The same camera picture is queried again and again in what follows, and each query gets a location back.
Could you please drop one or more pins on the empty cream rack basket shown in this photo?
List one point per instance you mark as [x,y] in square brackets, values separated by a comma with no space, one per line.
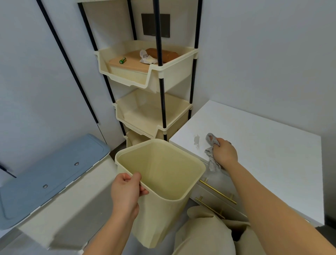
[147,110]

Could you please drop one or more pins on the person's right forearm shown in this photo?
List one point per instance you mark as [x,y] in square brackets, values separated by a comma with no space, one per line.
[273,218]

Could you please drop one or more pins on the blue storage box lid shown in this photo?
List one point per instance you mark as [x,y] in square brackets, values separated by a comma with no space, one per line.
[52,173]

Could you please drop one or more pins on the green battery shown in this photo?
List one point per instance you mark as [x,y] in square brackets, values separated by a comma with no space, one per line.
[122,60]

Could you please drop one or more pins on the person's right hand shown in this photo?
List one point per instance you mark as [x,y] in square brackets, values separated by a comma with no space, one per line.
[225,155]

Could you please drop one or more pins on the small black bar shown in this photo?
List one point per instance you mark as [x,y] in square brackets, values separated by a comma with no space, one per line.
[7,172]

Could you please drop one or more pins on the black metal rack frame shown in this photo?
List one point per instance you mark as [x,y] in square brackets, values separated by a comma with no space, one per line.
[158,26]

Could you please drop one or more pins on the person's left thumb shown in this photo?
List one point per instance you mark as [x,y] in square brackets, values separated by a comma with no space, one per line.
[141,191]

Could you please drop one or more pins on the beige trousers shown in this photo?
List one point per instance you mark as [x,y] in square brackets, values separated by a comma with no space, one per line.
[204,236]

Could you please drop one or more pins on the white storage box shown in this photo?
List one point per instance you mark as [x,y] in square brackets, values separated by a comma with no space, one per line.
[73,210]

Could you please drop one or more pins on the person's right fingers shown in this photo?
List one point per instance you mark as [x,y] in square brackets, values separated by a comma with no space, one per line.
[219,149]

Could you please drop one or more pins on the grey cleaning cloth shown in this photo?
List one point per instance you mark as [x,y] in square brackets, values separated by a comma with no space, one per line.
[210,139]

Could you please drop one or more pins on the white drawer cabinet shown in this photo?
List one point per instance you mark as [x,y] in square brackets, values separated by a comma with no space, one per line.
[262,147]

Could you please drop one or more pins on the person's left hand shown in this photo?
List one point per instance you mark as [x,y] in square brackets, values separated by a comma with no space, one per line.
[123,195]

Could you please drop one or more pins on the white crumpled wrapper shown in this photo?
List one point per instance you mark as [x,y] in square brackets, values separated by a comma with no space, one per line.
[145,59]

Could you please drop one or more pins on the person's left forearm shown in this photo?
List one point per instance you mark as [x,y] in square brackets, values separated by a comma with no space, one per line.
[110,236]

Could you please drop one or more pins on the cream rack basket with board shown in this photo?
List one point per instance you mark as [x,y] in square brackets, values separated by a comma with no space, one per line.
[170,76]

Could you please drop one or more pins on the light brown wooden board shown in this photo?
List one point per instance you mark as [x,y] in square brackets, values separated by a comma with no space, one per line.
[131,65]

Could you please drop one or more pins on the cream plastic waste bin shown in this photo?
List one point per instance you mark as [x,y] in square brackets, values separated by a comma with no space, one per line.
[162,168]

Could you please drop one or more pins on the dark grey wall plate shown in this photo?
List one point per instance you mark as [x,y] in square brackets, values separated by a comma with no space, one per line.
[149,25]

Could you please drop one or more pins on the long black rod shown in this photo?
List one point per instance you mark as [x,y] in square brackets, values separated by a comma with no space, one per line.
[65,56]

